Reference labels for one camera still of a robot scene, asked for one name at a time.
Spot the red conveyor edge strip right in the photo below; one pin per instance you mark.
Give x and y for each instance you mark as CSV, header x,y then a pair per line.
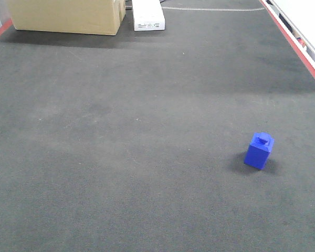
x,y
297,47

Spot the white panel board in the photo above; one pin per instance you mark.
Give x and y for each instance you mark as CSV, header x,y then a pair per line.
x,y
301,17

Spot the blue plastic block part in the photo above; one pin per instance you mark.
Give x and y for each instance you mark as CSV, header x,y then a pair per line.
x,y
259,150

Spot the white flat carton box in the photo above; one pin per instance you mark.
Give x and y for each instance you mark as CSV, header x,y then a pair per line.
x,y
147,15

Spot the red conveyor edge strip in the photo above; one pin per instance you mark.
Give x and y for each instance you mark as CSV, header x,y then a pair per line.
x,y
5,26
297,47

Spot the large brown cardboard box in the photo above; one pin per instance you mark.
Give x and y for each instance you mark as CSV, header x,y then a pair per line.
x,y
80,17

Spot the red conveyor edge strip left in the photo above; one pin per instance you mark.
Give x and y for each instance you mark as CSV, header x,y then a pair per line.
x,y
5,26

